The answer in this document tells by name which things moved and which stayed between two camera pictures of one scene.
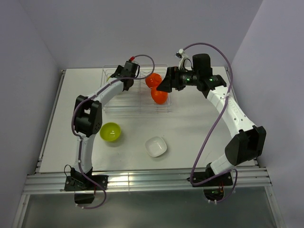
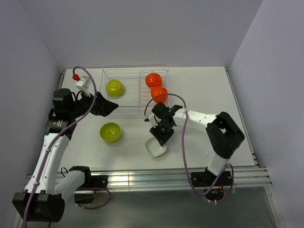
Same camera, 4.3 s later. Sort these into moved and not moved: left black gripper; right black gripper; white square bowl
Moved: right black gripper; left black gripper
Not moved: white square bowl
